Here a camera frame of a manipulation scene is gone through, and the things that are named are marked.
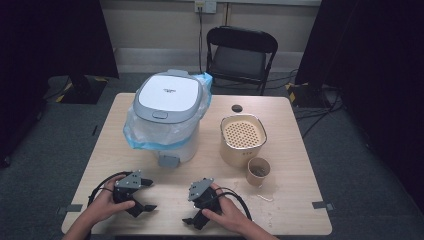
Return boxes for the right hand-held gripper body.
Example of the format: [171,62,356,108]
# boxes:
[188,177,222,214]

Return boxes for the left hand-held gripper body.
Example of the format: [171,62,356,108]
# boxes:
[112,169,143,205]

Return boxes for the brown paper cup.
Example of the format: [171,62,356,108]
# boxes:
[246,157,271,187]

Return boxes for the cream bucket with strainer insert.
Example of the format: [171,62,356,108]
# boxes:
[219,113,268,168]

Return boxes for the white pedal trash can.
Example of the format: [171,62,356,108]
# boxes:
[132,68,204,169]

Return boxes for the person's right hand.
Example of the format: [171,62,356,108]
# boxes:
[201,183,255,236]

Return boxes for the person's left hand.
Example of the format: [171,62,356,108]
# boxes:
[87,174,136,225]

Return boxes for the clear blue-edged trash bag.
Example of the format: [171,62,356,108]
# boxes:
[123,71,213,151]

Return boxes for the grey tape strip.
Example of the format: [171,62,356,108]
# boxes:
[311,200,335,212]
[56,203,84,216]

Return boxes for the black folding chair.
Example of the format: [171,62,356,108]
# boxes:
[205,25,279,97]

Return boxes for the black curtain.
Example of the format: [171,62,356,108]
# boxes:
[0,0,120,168]
[294,0,424,214]

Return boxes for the left hand-held gripper black cable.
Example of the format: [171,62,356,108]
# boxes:
[87,170,134,208]

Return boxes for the hand-held gripper black cable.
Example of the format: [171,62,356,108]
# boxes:
[87,170,134,208]
[213,186,254,222]

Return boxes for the right hand-held gripper black cable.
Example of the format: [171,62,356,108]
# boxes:
[213,186,254,222]

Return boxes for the bundle of black floor cables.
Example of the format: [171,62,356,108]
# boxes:
[266,68,345,139]

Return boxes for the black wall power cable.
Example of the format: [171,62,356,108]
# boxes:
[197,6,205,73]

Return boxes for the white wall socket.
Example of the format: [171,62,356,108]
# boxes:
[194,0,218,14]

